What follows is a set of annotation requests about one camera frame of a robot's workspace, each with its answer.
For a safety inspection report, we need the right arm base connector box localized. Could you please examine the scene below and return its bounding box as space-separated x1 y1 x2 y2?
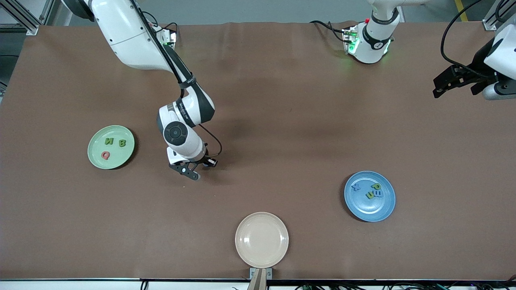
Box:
160 30 178 50

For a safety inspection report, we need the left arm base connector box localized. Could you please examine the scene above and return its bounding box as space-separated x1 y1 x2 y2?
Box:
342 26 360 56

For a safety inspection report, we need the green plate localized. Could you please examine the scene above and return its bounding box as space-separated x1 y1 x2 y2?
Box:
87 125 136 170

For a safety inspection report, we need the brown table mat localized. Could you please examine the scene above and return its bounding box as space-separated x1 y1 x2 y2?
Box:
0 21 516 281

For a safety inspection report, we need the beige plate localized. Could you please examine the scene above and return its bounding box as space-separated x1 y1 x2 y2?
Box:
235 212 289 269

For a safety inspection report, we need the blue plate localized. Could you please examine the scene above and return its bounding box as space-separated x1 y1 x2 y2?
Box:
344 171 396 222

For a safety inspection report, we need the aluminium frame post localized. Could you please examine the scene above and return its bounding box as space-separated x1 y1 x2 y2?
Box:
0 0 41 36
482 0 516 31

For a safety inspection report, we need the black right base cable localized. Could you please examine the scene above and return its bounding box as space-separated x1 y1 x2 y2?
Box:
143 12 180 35

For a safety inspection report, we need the black base cable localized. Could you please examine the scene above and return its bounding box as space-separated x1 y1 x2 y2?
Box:
143 12 180 35
310 19 348 43

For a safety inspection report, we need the black left base cable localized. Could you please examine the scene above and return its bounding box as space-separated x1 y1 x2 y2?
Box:
310 19 348 43

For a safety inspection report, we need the black table edge rail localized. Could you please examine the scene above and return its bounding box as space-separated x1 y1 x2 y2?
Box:
0 278 516 282

